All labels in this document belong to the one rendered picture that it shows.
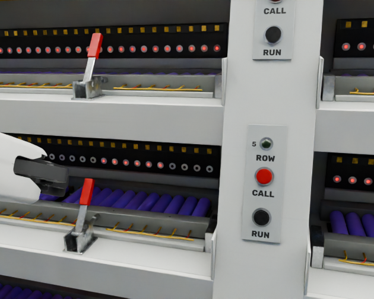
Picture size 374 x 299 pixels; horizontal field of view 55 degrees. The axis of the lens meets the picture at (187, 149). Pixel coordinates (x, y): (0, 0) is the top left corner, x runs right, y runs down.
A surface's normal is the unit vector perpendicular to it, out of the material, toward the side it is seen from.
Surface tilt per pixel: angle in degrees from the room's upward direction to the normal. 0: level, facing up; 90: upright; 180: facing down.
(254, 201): 90
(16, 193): 98
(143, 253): 17
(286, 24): 90
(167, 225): 107
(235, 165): 90
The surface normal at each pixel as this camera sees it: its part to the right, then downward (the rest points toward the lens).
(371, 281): -0.02, -0.96
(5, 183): 0.92, 0.19
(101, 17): -0.26, 0.00
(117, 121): -0.27, 0.29
